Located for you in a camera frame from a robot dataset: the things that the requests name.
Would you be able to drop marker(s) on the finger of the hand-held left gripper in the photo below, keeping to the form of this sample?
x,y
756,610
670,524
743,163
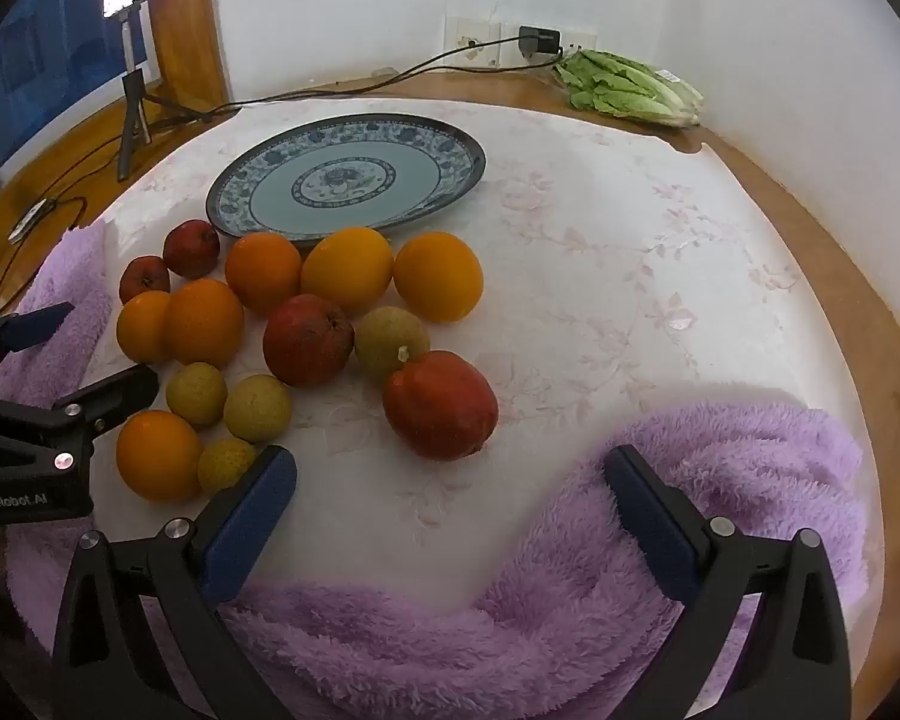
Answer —
x,y
124,390
41,322

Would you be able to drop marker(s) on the white floral tablecloth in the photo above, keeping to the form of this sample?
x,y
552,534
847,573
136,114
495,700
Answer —
x,y
607,277

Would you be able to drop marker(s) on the black plug-in charger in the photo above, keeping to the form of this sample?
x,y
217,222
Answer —
x,y
540,39

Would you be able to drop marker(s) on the blue patterned ceramic plate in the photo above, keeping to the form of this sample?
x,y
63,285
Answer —
x,y
345,180

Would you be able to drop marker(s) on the bagged romaine lettuce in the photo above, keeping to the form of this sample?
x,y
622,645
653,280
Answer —
x,y
630,86

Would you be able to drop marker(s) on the white adapter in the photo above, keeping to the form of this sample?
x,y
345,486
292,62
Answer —
x,y
30,219

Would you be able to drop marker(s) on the purple fleece blanket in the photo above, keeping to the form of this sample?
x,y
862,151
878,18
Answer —
x,y
720,480

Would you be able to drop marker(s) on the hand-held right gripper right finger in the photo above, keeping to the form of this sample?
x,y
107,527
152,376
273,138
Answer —
x,y
649,532

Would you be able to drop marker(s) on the dark window pane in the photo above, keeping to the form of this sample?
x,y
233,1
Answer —
x,y
45,52

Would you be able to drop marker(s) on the large yellow orange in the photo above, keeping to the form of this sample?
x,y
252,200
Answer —
x,y
347,270

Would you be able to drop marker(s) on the small red apple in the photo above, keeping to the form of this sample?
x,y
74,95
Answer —
x,y
191,247
144,279

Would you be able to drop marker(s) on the white wall socket plate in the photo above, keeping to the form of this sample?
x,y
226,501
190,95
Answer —
x,y
471,41
508,52
581,41

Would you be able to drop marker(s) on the black tripod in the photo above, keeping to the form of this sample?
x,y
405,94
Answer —
x,y
132,86

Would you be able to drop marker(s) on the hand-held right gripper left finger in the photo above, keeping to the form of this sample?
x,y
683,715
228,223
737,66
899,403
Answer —
x,y
247,532

